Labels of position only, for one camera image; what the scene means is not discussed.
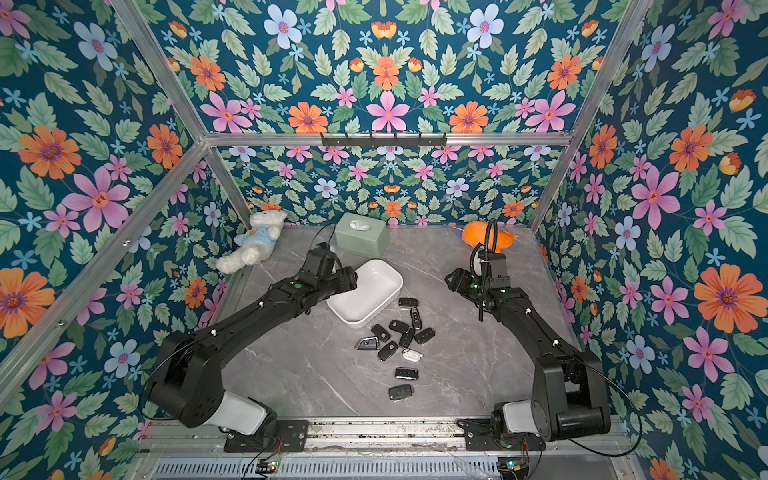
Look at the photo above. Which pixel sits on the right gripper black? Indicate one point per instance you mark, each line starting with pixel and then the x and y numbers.
pixel 456 282

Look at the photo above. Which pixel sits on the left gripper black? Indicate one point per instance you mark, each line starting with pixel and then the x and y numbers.
pixel 348 278

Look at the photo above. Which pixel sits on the white storage box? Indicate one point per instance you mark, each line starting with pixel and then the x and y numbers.
pixel 378 284

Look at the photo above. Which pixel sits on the black car key top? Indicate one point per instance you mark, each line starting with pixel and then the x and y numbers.
pixel 408 303

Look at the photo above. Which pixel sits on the black slim car key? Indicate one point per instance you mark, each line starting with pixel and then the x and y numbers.
pixel 416 319

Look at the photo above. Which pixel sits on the silver trimmed car key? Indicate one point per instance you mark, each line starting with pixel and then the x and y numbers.
pixel 370 343

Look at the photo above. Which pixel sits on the black VW car key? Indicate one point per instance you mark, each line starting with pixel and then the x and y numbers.
pixel 387 351

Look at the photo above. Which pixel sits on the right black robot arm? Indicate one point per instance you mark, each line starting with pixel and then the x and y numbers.
pixel 569 397

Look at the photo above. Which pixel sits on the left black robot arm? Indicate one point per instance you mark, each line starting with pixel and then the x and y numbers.
pixel 187 382

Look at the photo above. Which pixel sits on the green tissue box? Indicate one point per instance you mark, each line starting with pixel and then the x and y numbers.
pixel 362 235

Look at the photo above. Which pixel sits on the black car key right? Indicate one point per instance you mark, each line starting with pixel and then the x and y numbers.
pixel 425 335

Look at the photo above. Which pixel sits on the black car key middle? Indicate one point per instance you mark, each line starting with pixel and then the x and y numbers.
pixel 399 326

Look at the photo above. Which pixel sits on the white car key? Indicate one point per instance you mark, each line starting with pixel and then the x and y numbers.
pixel 411 355

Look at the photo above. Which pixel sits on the black car key lower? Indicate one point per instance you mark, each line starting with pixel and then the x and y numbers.
pixel 407 374

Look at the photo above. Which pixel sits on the black car key bottom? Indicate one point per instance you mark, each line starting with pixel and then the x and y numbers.
pixel 400 392

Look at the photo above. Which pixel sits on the orange plush toy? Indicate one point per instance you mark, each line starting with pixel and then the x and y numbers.
pixel 477 233

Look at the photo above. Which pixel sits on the white teddy bear plush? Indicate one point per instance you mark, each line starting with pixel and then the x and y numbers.
pixel 256 244

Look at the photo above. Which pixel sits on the white perforated vent strip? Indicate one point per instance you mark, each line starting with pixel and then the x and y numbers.
pixel 429 467

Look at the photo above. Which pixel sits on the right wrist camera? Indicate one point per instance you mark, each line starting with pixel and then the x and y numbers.
pixel 490 266

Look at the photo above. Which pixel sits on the black hook rail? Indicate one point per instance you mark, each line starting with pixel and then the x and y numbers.
pixel 371 140

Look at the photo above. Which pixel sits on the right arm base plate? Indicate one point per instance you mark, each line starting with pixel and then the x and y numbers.
pixel 486 435

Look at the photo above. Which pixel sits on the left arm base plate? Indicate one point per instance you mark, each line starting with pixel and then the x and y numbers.
pixel 285 435

